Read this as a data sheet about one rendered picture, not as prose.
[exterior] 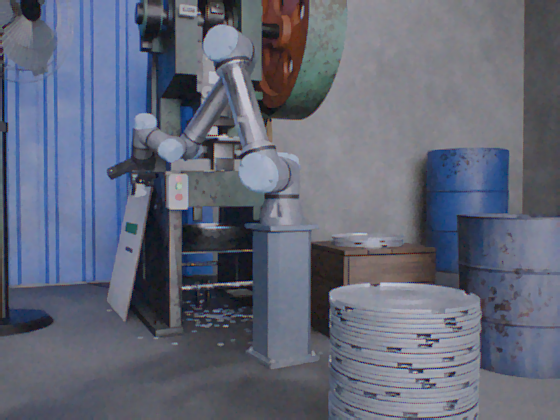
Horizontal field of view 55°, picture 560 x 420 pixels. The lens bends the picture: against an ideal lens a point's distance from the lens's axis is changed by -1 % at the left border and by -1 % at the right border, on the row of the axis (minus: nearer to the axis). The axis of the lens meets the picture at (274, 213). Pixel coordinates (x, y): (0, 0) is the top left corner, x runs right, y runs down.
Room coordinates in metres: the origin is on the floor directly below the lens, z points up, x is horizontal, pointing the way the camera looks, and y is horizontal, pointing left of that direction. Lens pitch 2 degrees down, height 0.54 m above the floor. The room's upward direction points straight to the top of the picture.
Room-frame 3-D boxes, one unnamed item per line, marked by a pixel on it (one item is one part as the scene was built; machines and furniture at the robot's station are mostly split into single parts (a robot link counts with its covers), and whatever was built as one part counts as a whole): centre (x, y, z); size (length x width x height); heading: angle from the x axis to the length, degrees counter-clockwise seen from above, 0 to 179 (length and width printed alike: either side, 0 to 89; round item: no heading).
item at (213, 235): (2.47, 0.29, 0.36); 0.34 x 0.34 x 0.10
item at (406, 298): (1.06, -0.25, 0.34); 0.29 x 0.29 x 0.01
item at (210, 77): (2.43, 0.27, 1.04); 0.17 x 0.15 x 0.30; 24
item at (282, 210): (1.79, -0.02, 0.50); 0.15 x 0.15 x 0.10
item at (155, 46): (2.38, 0.52, 1.31); 0.22 x 0.12 x 0.22; 24
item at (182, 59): (2.60, 0.35, 0.83); 0.79 x 0.43 x 1.34; 24
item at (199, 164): (2.47, 0.29, 0.68); 0.45 x 0.30 x 0.06; 114
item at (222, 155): (2.31, 0.22, 0.72); 0.25 x 0.14 x 0.14; 24
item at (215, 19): (2.47, 0.29, 1.27); 0.21 x 0.12 x 0.34; 24
